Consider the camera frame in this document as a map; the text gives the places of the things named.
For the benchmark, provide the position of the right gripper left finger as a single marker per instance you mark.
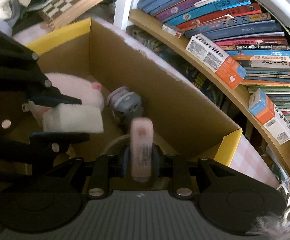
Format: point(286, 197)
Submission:
point(105, 168)

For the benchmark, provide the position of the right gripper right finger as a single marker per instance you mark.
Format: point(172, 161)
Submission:
point(175, 168)

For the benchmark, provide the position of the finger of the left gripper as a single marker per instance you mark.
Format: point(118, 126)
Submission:
point(51, 144)
point(52, 97)

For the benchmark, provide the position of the white cube charger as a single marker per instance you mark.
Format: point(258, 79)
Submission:
point(67, 118)

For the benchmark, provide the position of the pink plush pig toy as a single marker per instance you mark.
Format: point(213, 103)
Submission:
point(88, 92)

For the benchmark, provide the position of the pink rectangular eraser case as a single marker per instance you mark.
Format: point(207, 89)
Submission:
point(141, 147)

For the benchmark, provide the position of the purple grey toy car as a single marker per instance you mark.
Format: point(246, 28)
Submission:
point(125, 105)

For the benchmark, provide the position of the clear tape roll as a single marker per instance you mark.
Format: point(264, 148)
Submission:
point(116, 145)

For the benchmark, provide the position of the yellow cardboard box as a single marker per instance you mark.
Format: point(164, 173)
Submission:
point(185, 121)

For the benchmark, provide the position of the wooden chess board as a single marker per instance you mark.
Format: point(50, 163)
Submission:
point(59, 13)

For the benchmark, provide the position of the white orange medicine box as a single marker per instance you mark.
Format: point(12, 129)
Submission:
point(218, 60)

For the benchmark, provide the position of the row of leaning books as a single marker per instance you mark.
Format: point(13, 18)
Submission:
point(255, 33)

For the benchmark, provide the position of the white shelf post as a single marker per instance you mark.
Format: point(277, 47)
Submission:
point(125, 2)

